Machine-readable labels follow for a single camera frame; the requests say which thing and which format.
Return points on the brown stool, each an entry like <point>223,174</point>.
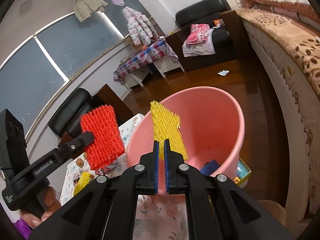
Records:
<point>272,212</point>

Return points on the yellow plastic bag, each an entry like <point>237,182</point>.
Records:
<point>81,182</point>

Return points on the red white crumpled wrapper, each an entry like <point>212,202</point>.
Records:
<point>110,167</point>

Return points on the small orange box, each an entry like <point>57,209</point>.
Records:
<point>218,22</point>

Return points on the yellow foam net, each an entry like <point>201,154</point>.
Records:
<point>166,127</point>

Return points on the white printed cloth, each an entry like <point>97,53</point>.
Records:
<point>197,50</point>

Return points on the beige hanging jacket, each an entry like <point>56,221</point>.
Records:
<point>87,6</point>

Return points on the red foam net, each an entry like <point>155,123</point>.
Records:
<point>102,135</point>

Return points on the colourful cardboard box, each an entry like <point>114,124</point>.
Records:
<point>243,172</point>

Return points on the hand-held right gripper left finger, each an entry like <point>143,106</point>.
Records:
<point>156,160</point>

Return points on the white paper scrap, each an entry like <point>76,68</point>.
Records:
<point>223,72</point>

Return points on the bed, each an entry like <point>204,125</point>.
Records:
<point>287,80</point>

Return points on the pink plastic bucket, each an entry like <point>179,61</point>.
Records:
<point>210,120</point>

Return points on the red white quilt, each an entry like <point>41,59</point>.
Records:
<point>280,1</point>

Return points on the plaid-covered side table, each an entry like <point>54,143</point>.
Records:
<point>145,57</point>

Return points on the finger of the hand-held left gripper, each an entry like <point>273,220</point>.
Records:
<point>72,147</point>

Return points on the black armchair with wooden sides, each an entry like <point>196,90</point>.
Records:
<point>72,112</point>

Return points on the pink white puffer jacket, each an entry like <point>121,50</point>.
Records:
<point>138,27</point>

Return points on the large curved window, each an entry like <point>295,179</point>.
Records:
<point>37,67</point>

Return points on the pink printed garment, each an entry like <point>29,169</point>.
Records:
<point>198,33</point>

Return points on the person's left hand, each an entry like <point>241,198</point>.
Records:
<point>51,200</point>

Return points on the blue foam net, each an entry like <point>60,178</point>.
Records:
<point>210,167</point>

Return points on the wide black leather armchair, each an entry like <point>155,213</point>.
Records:
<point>200,10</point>

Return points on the white side table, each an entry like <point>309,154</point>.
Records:
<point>165,67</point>

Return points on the person's left forearm purple sleeve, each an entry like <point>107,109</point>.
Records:
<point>22,228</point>

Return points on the brown floral blanket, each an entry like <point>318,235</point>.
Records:
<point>282,32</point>

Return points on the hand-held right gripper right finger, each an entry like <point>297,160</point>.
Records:
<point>167,160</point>

